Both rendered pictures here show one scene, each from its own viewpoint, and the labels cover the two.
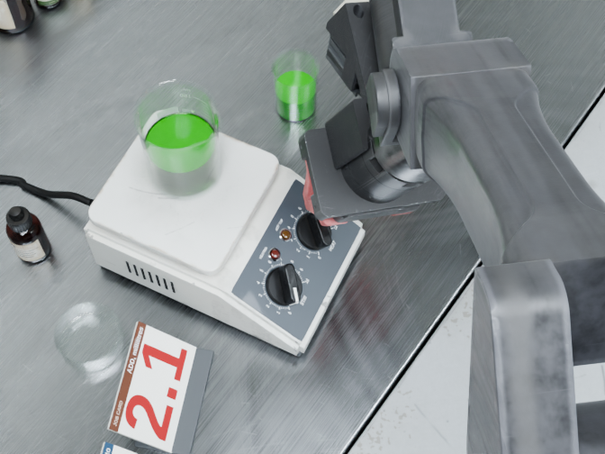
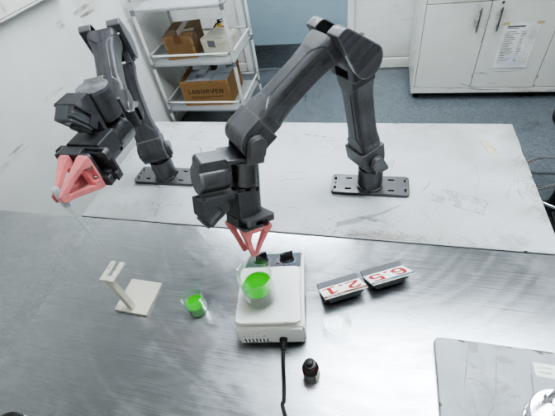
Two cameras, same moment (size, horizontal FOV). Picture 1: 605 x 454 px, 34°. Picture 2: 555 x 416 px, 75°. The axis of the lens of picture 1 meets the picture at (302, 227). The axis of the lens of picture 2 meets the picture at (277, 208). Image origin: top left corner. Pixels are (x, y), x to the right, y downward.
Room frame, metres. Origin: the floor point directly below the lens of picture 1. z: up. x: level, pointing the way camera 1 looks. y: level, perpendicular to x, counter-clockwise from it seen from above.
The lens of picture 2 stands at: (0.47, 0.46, 1.58)
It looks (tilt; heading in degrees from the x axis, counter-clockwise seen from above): 46 degrees down; 255
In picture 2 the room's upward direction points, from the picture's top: 11 degrees counter-clockwise
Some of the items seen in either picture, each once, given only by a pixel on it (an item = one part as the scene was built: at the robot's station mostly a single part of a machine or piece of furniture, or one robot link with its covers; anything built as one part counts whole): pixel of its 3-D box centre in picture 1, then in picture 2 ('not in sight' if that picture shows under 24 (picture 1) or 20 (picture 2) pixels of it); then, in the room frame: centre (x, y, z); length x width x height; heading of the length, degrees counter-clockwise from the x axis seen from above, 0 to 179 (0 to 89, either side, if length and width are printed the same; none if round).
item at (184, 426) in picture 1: (162, 388); (341, 286); (0.27, 0.11, 0.92); 0.09 x 0.06 x 0.04; 171
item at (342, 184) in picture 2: not in sight; (370, 176); (0.04, -0.13, 0.94); 0.20 x 0.07 x 0.08; 145
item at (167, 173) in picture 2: not in sight; (163, 167); (0.53, -0.48, 0.94); 0.20 x 0.07 x 0.08; 145
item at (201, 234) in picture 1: (185, 189); (268, 294); (0.41, 0.10, 0.98); 0.12 x 0.12 x 0.01; 65
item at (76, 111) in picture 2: not in sight; (81, 128); (0.61, -0.17, 1.28); 0.07 x 0.06 x 0.11; 144
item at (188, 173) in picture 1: (184, 145); (258, 284); (0.43, 0.09, 1.03); 0.07 x 0.06 x 0.08; 66
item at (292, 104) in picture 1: (295, 86); (194, 302); (0.56, 0.01, 0.93); 0.04 x 0.04 x 0.06
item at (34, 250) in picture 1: (24, 230); (310, 368); (0.40, 0.24, 0.93); 0.03 x 0.03 x 0.07
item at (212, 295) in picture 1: (217, 227); (272, 294); (0.40, 0.07, 0.94); 0.22 x 0.13 x 0.08; 65
